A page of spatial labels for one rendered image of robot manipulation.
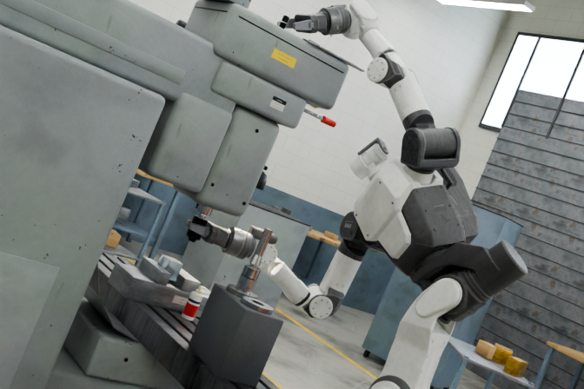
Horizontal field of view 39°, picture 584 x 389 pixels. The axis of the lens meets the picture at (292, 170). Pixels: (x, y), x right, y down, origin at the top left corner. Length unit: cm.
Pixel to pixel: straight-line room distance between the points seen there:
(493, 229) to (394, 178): 597
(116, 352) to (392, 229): 87
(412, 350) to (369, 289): 973
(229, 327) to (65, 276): 45
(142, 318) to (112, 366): 17
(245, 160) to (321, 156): 846
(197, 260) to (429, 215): 503
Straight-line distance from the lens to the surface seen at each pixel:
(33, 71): 205
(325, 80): 255
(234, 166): 246
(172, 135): 233
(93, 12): 221
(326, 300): 267
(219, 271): 704
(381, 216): 244
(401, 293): 861
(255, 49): 240
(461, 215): 248
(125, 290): 255
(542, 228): 1096
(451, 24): 1203
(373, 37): 260
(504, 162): 1165
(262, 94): 244
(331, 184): 1113
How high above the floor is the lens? 151
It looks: level
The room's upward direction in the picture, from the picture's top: 23 degrees clockwise
